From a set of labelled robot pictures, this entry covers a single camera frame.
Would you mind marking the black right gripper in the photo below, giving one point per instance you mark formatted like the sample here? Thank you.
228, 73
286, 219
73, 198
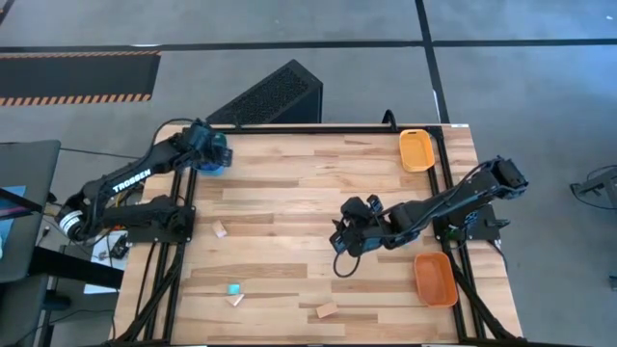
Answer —
371, 233

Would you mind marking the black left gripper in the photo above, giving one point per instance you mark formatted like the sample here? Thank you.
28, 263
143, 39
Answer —
202, 142

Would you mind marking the pale wooden block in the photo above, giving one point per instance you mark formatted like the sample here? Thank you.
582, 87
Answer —
235, 300
220, 229
327, 310

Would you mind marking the orange plastic bin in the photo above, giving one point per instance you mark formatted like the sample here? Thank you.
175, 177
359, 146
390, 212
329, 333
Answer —
435, 279

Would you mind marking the teal green block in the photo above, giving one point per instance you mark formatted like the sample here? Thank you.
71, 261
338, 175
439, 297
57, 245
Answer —
233, 289

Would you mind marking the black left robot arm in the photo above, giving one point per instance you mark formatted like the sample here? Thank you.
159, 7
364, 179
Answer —
132, 180

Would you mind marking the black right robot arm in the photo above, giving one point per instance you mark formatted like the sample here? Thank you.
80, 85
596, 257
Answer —
482, 188

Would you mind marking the blue plastic bin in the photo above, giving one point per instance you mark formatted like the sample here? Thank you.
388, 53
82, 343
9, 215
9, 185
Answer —
211, 170

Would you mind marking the black perforated wedge stand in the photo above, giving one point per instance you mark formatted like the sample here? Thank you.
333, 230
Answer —
270, 96

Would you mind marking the yellow plastic bin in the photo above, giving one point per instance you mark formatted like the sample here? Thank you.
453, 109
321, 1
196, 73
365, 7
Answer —
417, 152

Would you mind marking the small black device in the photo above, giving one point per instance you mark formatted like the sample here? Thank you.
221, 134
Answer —
119, 247

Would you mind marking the black hazard-striped floor mat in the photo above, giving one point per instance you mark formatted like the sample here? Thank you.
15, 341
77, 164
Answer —
77, 74

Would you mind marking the white paper sheet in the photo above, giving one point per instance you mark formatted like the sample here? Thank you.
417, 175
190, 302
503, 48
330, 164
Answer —
96, 279

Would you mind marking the black desk bar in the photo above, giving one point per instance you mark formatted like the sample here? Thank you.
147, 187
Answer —
72, 267

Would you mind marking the blue lit screen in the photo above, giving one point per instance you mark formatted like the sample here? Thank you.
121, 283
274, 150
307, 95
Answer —
9, 202

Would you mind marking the black aluminium table frame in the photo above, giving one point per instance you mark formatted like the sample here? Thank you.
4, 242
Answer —
313, 130

